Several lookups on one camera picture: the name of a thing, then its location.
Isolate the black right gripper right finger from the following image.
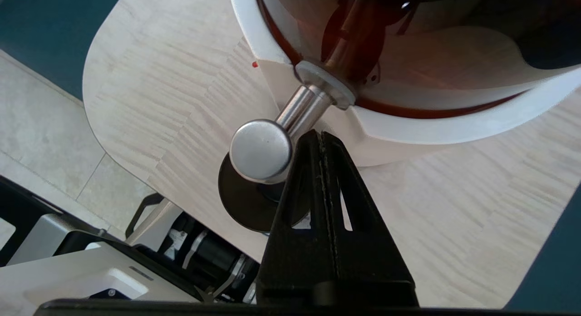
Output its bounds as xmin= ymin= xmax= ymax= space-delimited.
xmin=323 ymin=133 xmax=413 ymax=282

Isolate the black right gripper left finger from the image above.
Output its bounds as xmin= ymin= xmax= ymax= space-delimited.
xmin=256 ymin=130 xmax=337 ymax=303

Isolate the black cup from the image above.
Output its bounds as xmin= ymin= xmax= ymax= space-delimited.
xmin=218 ymin=153 xmax=314 ymax=234

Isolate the metal dispenser tap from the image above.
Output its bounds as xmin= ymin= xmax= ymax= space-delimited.
xmin=229 ymin=61 xmax=357 ymax=185

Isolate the large white tea dispenser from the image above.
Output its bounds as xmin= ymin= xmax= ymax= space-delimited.
xmin=229 ymin=0 xmax=581 ymax=168

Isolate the white and black robot chassis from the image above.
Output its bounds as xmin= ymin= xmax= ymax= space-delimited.
xmin=0 ymin=175 xmax=261 ymax=304

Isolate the teal left bench sofa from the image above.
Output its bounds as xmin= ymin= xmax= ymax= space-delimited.
xmin=0 ymin=0 xmax=125 ymax=101

